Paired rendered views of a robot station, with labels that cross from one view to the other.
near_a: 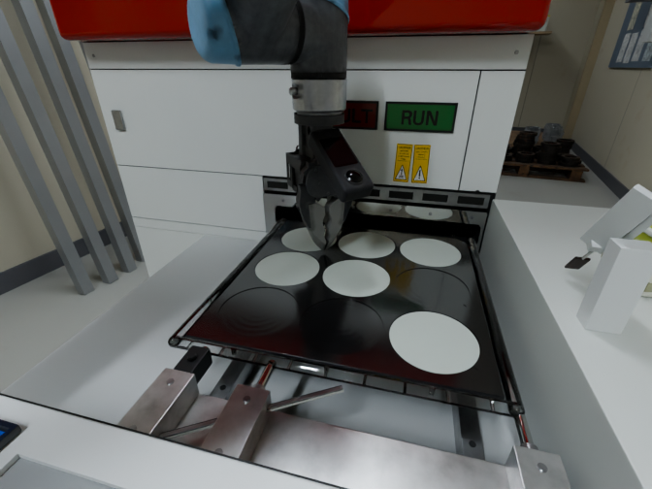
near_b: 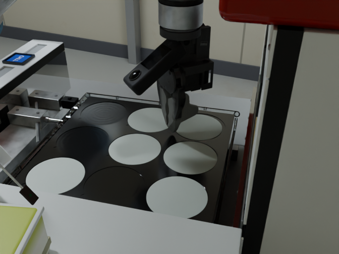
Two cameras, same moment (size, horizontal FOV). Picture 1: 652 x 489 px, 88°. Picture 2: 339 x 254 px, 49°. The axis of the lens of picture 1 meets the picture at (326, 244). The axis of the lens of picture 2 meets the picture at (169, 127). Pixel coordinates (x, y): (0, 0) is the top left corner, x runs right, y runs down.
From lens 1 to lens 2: 0.81 m
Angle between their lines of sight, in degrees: 75
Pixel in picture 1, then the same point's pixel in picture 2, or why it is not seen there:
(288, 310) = (100, 122)
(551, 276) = (46, 203)
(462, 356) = (36, 184)
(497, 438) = not seen: hidden behind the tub
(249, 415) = (29, 114)
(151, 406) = (45, 94)
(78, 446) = (11, 73)
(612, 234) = not seen: outside the picture
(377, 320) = (81, 154)
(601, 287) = not seen: outside the picture
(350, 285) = (122, 145)
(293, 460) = (16, 135)
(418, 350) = (48, 167)
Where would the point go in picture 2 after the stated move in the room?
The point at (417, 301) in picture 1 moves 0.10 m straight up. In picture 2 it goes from (97, 175) to (91, 127)
